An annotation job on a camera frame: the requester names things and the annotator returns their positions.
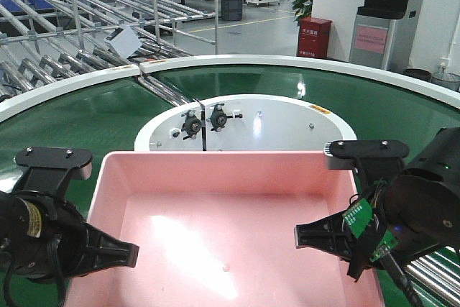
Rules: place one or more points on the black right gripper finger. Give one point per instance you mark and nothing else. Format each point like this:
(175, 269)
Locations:
(369, 160)
(327, 235)

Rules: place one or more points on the pink plastic bin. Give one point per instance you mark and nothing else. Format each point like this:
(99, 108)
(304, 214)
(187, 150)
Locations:
(217, 229)

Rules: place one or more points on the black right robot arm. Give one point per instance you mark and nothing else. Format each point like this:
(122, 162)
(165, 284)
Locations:
(440, 157)

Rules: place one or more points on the white angled panel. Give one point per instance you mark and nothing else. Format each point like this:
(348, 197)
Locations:
(123, 41)

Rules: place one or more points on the red fire extinguisher box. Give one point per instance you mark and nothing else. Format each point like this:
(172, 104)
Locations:
(313, 37)

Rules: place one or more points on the black plastic crate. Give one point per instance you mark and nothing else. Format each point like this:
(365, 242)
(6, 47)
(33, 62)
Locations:
(231, 10)

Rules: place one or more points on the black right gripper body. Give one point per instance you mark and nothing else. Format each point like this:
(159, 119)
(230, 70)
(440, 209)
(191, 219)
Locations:
(415, 209)

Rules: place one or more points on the grey water dispenser machine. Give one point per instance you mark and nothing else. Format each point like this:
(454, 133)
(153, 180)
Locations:
(384, 32)

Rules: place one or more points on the metal roller rack shelving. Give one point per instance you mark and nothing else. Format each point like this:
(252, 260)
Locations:
(46, 41)

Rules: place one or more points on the wire mesh waste basket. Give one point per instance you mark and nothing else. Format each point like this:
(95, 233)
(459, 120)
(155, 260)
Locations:
(450, 81)

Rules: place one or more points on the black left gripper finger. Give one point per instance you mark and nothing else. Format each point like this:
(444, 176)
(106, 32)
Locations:
(49, 170)
(103, 251)

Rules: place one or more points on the green circuit board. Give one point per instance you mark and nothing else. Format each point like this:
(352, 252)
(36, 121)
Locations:
(357, 216)

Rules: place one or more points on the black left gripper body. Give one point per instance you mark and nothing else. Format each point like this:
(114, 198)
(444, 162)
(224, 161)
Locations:
(42, 236)

